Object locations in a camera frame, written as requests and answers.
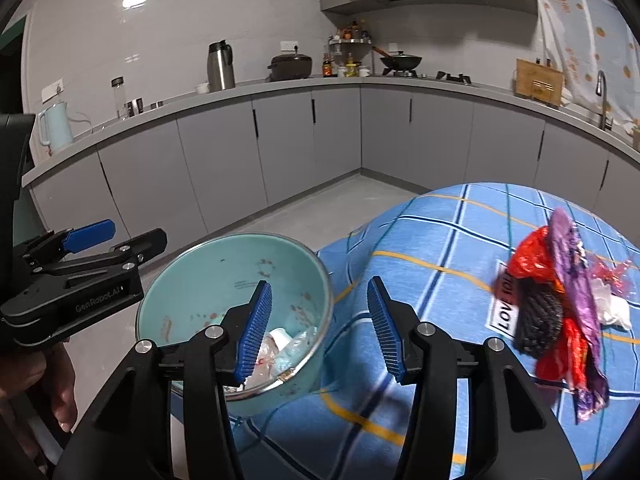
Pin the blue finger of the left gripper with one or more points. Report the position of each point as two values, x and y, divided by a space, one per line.
56 245
75 269

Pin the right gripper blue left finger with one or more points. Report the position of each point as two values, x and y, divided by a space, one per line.
125 432

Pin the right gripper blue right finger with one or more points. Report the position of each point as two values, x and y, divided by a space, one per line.
512 432

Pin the red plastic bag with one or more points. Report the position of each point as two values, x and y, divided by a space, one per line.
533 259

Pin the black mesh net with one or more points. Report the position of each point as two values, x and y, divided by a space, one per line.
540 315

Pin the purple snack wrapper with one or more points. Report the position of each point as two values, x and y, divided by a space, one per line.
571 268

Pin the clear printed plastic bag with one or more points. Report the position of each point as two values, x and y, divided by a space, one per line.
278 353

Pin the white paper napkin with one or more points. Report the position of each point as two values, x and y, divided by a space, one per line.
611 310

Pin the pink cellophane wrapper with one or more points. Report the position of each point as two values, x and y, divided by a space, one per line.
614 275

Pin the black kitchen faucet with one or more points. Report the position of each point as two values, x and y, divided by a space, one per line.
605 123

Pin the person's left hand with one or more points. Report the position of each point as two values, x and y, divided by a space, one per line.
18 373

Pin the white love label sticker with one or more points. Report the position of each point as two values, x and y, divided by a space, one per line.
502 316

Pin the grey lower cabinets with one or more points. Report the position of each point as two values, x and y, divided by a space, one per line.
197 166

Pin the glass jar black lid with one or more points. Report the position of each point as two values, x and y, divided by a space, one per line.
121 106

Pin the blue plaid tablecloth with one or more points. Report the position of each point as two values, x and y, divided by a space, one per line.
438 253

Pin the steel thermos jug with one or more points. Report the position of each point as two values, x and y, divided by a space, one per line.
220 72

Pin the black rice cooker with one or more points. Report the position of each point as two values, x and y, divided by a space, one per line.
290 66

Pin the dark sauce bottle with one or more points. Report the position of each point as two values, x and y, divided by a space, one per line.
327 67

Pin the spice rack with bottles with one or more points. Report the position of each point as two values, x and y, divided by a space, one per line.
350 50

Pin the black wok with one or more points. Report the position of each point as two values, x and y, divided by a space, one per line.
399 62

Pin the gas stove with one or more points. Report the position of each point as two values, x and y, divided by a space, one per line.
439 76

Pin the orange print window curtain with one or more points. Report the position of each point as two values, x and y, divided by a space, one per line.
584 36

